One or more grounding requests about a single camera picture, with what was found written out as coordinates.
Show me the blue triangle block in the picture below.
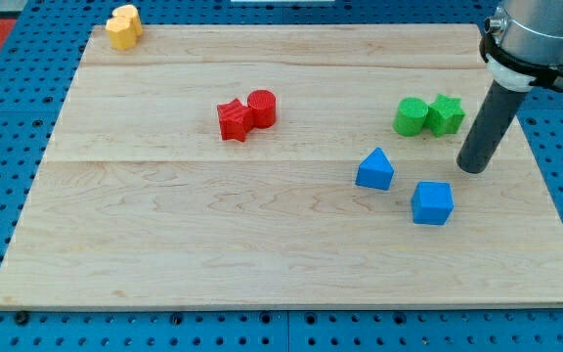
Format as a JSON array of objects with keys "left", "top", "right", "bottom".
[{"left": 355, "top": 148, "right": 395, "bottom": 191}]

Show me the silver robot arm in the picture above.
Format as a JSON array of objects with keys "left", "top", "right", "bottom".
[{"left": 484, "top": 0, "right": 563, "bottom": 66}]

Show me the wooden board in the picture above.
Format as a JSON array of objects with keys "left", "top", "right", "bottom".
[{"left": 0, "top": 24, "right": 563, "bottom": 312}]

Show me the red star block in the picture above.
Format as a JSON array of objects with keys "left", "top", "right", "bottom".
[{"left": 217, "top": 99, "right": 253, "bottom": 143}]

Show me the red cylinder block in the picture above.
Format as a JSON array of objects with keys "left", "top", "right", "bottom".
[{"left": 247, "top": 90, "right": 277, "bottom": 128}]

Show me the green cylinder block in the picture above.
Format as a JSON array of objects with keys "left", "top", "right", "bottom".
[{"left": 393, "top": 97, "right": 429, "bottom": 137}]

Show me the blue cube block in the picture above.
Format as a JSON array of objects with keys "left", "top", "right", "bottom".
[{"left": 411, "top": 181, "right": 455, "bottom": 226}]

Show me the green star block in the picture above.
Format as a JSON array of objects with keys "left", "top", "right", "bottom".
[{"left": 424, "top": 94, "right": 465, "bottom": 137}]

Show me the yellow hexagon block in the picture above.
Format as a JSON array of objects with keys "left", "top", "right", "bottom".
[{"left": 106, "top": 16, "right": 137, "bottom": 50}]

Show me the yellow cylinder block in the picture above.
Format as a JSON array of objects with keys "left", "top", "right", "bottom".
[{"left": 111, "top": 4, "right": 143, "bottom": 36}]

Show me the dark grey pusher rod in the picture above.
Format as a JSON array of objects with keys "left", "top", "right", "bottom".
[{"left": 456, "top": 81, "right": 528, "bottom": 174}]

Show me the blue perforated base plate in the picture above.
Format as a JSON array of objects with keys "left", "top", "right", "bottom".
[{"left": 0, "top": 0, "right": 563, "bottom": 351}]

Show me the black clamp ring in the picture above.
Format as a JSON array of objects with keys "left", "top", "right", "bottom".
[{"left": 478, "top": 31, "right": 563, "bottom": 94}]

